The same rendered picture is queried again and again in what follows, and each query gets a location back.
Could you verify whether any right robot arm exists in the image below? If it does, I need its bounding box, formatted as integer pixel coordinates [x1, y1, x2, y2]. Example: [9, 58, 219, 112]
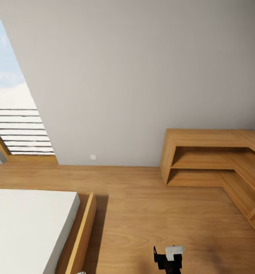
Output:
[154, 245, 185, 274]

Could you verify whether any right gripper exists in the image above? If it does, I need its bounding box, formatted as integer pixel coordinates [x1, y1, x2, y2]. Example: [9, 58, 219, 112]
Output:
[154, 246, 182, 274]

